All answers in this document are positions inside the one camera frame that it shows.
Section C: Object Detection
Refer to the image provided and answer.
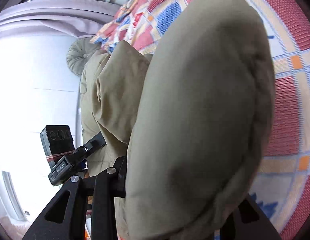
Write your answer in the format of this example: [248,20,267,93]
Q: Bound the olive green puffer jacket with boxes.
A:
[80,0,275,239]

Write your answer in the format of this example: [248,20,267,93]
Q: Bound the red blue patchwork leaf quilt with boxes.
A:
[92,0,310,239]

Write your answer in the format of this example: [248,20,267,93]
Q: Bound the round green pleated cushion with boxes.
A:
[66,37,101,76]

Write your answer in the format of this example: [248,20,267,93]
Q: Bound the grey lilac curtain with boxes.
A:
[0,0,120,39]

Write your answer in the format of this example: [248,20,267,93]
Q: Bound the black camera box with lenses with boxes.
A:
[40,125,75,169]

